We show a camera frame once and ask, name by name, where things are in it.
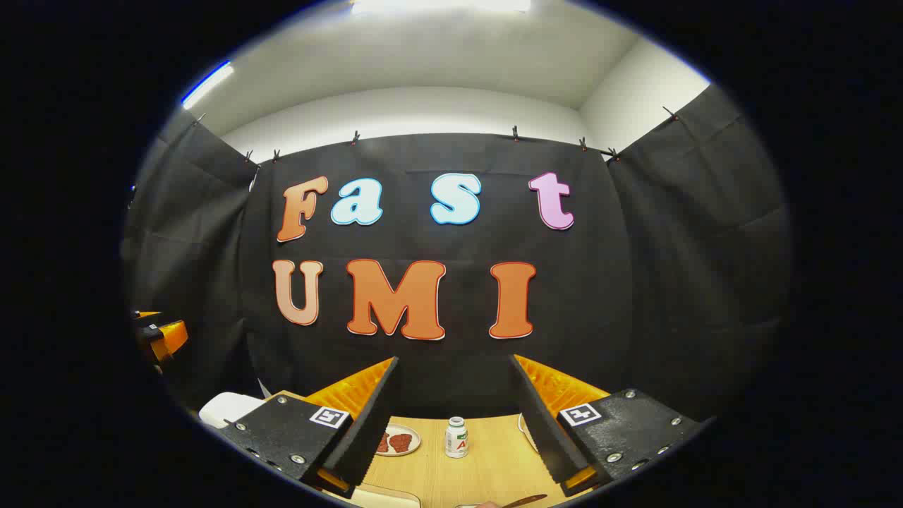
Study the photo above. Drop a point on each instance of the wooden spoon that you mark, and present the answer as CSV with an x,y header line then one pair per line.
x,y
525,500

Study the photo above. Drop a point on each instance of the white pill bottle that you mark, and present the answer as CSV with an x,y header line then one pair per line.
x,y
456,441

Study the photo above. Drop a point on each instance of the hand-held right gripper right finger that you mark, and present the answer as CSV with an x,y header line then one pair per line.
x,y
537,423

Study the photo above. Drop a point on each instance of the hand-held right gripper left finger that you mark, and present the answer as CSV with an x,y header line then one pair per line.
x,y
372,423

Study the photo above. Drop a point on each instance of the white rice cooker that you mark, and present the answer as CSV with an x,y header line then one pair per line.
x,y
226,409

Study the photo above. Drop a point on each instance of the red meat piece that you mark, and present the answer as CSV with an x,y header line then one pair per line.
x,y
383,444
401,443

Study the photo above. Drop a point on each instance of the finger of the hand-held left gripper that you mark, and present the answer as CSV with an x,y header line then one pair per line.
x,y
173,339
144,315

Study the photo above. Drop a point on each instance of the round plate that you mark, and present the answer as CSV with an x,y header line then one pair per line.
x,y
413,443

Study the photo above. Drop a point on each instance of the black backdrop cloth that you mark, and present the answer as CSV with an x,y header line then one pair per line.
x,y
600,282

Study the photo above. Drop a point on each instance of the ceiling light panel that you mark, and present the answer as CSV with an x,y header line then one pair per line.
x,y
441,5

